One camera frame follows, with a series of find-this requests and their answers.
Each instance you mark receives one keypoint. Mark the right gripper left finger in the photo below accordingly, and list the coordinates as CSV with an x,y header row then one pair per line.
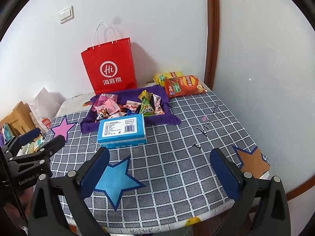
x,y
78,185

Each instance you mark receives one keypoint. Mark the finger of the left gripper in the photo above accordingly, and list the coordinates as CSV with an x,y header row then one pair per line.
x,y
46,147
17,142

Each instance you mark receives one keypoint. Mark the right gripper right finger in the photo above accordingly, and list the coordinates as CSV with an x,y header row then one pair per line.
x,y
241,187

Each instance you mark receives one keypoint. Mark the pale pink snack packet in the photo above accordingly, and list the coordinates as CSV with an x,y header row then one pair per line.
x,y
111,107

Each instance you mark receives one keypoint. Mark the red festive snack packet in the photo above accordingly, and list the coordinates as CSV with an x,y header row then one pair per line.
x,y
122,108

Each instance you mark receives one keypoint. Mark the pink star sticker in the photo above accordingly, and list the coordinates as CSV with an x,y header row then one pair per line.
x,y
63,129

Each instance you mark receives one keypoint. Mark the cardboard box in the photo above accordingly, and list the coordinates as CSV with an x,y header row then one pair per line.
x,y
19,120

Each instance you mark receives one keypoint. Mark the brown star sticker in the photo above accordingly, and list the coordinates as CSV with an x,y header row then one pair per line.
x,y
252,161

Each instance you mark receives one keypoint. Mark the white Miniso plastic bag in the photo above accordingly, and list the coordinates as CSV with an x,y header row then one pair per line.
x,y
44,108

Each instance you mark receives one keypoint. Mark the blue star sticker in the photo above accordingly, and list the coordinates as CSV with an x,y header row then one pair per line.
x,y
116,180

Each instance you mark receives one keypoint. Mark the grey checked tablecloth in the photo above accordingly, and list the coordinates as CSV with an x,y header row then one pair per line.
x,y
180,187

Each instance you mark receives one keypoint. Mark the large pink snack packet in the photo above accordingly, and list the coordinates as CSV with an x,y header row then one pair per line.
x,y
102,99

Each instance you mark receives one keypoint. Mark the blue tissue box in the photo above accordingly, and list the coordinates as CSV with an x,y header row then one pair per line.
x,y
122,132

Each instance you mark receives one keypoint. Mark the pink red snack packet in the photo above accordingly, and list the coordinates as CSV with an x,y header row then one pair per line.
x,y
131,105

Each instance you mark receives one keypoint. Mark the red paper shopping bag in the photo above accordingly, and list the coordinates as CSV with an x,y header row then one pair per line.
x,y
110,66

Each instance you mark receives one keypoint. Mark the green snack packet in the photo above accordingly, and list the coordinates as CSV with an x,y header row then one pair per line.
x,y
146,109

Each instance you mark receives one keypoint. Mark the yellow snack packet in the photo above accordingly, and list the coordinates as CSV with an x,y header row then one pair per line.
x,y
145,95

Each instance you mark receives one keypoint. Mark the white red snack packet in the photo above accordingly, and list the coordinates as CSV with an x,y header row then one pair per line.
x,y
157,105

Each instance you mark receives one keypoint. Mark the yellow chips bag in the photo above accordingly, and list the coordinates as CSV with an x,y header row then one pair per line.
x,y
161,78

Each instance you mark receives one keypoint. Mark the orange chips bag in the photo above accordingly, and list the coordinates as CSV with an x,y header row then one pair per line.
x,y
183,86

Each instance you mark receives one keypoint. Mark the white light switch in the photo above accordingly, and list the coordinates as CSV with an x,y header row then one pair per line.
x,y
66,14

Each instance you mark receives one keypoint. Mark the brown wooden door frame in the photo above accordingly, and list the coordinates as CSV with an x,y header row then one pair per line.
x,y
260,63

